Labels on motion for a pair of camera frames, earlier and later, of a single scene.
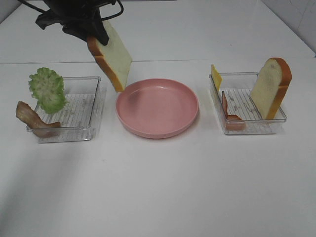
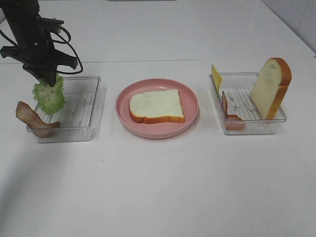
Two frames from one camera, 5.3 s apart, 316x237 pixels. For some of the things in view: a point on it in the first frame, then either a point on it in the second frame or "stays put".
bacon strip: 232,122 stays put
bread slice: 113,58 -> 157,106
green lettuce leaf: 48,90 stays put
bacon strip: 32,120 stays put
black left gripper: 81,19 -> 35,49
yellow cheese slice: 216,76 stays put
